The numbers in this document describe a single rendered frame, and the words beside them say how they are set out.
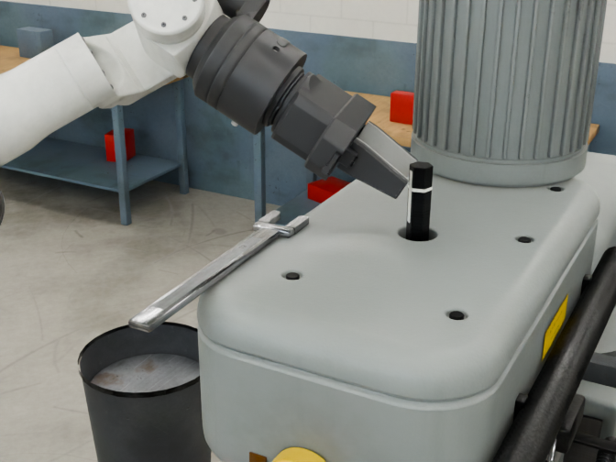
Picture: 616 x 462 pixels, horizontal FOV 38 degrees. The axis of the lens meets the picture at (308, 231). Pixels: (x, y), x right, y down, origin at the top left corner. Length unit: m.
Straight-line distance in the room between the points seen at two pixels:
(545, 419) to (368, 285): 0.18
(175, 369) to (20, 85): 2.51
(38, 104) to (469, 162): 0.44
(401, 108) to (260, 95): 4.07
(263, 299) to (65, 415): 3.32
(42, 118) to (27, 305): 4.16
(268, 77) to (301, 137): 0.06
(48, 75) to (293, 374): 0.34
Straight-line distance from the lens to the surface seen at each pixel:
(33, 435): 3.92
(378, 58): 5.46
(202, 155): 6.30
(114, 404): 3.00
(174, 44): 0.80
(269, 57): 0.79
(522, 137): 0.95
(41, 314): 4.84
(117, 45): 0.88
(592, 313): 0.91
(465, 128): 0.96
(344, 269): 0.76
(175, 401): 2.98
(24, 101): 0.81
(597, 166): 1.49
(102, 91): 0.82
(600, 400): 1.31
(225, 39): 0.79
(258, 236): 0.80
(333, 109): 0.79
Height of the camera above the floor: 2.22
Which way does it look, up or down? 23 degrees down
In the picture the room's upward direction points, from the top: straight up
